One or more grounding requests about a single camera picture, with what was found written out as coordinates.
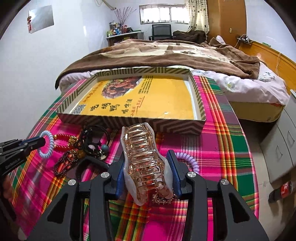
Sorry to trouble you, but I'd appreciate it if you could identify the wooden wardrobe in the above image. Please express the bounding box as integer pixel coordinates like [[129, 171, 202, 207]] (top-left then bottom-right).
[[207, 0, 247, 46]]

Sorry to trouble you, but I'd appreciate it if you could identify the light blue spiral hair tie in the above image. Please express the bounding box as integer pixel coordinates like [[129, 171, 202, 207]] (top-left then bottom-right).
[[37, 130, 55, 159]]

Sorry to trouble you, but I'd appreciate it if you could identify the dark brown bead bracelet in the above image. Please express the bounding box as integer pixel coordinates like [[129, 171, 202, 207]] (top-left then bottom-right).
[[52, 149, 86, 178]]

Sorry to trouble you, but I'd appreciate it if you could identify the red bead gold charm bracelet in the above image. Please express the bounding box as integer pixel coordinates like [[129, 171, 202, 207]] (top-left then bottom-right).
[[52, 133, 82, 153]]

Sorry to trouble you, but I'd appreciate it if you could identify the patterned window curtain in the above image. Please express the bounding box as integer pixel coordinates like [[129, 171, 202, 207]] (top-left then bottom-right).
[[185, 0, 209, 35]]

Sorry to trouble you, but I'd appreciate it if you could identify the window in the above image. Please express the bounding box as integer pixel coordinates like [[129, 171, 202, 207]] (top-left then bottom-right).
[[139, 4, 189, 24]]

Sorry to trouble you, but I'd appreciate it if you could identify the dried branch bouquet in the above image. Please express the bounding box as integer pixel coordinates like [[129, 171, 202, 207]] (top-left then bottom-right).
[[114, 6, 135, 29]]

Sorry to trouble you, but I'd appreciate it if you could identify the wooden headboard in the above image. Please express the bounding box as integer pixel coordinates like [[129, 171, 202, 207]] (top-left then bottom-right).
[[238, 41, 296, 94]]

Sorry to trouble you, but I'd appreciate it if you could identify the black wristband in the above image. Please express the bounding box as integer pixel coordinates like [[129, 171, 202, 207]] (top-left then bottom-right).
[[75, 156, 109, 182]]

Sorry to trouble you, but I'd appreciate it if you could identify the bed with white sheet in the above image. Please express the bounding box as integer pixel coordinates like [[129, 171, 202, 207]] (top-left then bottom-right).
[[58, 62, 291, 123]]

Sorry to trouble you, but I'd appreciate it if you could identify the desk with clutter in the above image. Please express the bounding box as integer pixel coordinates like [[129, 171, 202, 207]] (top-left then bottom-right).
[[106, 22, 144, 47]]

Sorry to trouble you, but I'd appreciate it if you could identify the purple spiral hair tie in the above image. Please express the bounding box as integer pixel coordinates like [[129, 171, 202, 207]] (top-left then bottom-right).
[[174, 151, 200, 175]]

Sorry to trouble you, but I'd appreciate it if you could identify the black office chair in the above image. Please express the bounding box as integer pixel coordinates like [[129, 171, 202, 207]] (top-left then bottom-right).
[[149, 24, 173, 41]]

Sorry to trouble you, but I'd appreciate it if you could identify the rose gold hair claw clip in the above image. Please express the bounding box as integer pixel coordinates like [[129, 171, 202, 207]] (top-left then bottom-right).
[[120, 123, 173, 206]]

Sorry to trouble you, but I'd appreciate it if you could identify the wall poster silver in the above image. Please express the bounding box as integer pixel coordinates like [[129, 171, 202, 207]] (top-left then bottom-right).
[[27, 5, 54, 34]]

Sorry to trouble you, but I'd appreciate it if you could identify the cola bottle red label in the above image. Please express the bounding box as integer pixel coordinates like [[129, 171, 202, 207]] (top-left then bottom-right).
[[268, 181, 295, 203]]

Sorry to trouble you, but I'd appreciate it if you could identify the grey drawer cabinet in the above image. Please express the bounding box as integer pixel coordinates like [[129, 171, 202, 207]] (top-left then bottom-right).
[[260, 90, 296, 183]]

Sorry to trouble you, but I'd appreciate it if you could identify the yellow striped cardboard box tray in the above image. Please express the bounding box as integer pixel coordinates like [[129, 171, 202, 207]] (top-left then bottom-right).
[[56, 67, 206, 135]]

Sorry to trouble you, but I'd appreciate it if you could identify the plaid pink green tablecloth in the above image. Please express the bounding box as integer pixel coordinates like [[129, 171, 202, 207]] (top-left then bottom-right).
[[11, 75, 258, 240]]

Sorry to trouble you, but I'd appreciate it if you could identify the brown plush blanket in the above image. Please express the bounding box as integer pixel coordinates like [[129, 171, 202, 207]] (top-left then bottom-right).
[[55, 38, 260, 88]]

